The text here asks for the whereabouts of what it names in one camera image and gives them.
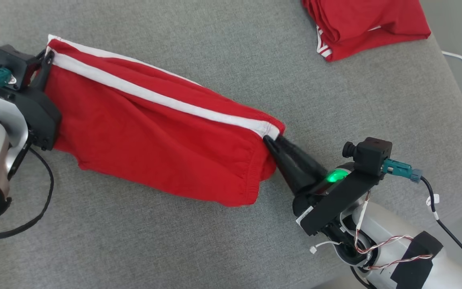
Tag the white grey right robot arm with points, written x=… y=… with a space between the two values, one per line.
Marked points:
x=391 y=253

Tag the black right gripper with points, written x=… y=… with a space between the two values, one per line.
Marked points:
x=335 y=196

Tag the red shorts white stripe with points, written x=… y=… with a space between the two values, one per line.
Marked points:
x=134 y=144

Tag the red shirt white sleeves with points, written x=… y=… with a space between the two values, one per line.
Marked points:
x=367 y=20

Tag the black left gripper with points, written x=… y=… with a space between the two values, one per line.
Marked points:
x=40 y=116

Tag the teal right camera connector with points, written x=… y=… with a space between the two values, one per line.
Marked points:
x=397 y=166

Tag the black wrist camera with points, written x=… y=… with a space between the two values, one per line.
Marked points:
x=8 y=58
x=371 y=154

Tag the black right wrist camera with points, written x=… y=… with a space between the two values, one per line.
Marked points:
x=371 y=154

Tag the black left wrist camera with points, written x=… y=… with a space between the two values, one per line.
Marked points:
x=8 y=58

